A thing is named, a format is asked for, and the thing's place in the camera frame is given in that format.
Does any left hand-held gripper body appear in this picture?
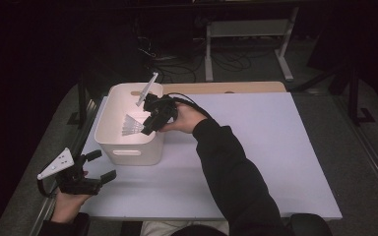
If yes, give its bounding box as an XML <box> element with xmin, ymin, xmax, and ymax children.
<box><xmin>36</xmin><ymin>147</ymin><xmax>103</xmax><ymax>196</ymax></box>

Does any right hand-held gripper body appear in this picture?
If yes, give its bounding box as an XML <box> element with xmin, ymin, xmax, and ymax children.
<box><xmin>135</xmin><ymin>72</ymin><xmax>180</xmax><ymax>132</ymax></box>

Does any white feather shuttlecock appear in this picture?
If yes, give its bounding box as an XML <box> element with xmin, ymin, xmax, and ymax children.
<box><xmin>121</xmin><ymin>113</ymin><xmax>146</xmax><ymax>137</ymax></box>

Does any white plastic storage bin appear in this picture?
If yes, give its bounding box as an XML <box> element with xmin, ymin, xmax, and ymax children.
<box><xmin>94</xmin><ymin>82</ymin><xmax>167</xmax><ymax>166</ymax></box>

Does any person's left hand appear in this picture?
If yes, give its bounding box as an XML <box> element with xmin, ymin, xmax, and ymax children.
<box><xmin>51</xmin><ymin>188</ymin><xmax>94</xmax><ymax>224</ymax></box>

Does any person's right hand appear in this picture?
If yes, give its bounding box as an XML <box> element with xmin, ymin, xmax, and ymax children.
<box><xmin>158</xmin><ymin>102</ymin><xmax>208</xmax><ymax>135</ymax></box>

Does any black metal stand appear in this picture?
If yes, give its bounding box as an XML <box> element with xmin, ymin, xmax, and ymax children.
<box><xmin>291</xmin><ymin>62</ymin><xmax>377</xmax><ymax>127</ymax></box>
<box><xmin>67</xmin><ymin>77</ymin><xmax>95</xmax><ymax>129</ymax></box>

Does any person's lap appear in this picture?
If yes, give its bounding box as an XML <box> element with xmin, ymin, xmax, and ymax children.
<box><xmin>140</xmin><ymin>220</ymin><xmax>230</xmax><ymax>236</ymax></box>

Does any white board mat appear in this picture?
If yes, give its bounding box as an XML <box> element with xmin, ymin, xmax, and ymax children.
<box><xmin>78</xmin><ymin>91</ymin><xmax>344</xmax><ymax>221</ymax></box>

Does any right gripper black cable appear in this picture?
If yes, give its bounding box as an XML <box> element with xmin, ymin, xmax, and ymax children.
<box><xmin>165</xmin><ymin>92</ymin><xmax>213</xmax><ymax>120</ymax></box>

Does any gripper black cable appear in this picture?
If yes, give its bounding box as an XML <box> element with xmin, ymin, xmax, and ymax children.
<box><xmin>165</xmin><ymin>92</ymin><xmax>213</xmax><ymax>120</ymax></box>
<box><xmin>36</xmin><ymin>178</ymin><xmax>60</xmax><ymax>199</ymax></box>

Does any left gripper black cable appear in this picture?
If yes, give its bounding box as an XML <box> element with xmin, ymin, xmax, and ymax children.
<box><xmin>36</xmin><ymin>178</ymin><xmax>60</xmax><ymax>199</ymax></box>

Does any tangle of black floor cables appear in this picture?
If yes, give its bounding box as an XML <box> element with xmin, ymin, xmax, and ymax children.
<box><xmin>132</xmin><ymin>18</ymin><xmax>277</xmax><ymax>85</ymax></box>

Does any white metal desk frame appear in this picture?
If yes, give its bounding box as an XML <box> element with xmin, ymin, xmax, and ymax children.
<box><xmin>204</xmin><ymin>6</ymin><xmax>300</xmax><ymax>83</ymax></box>

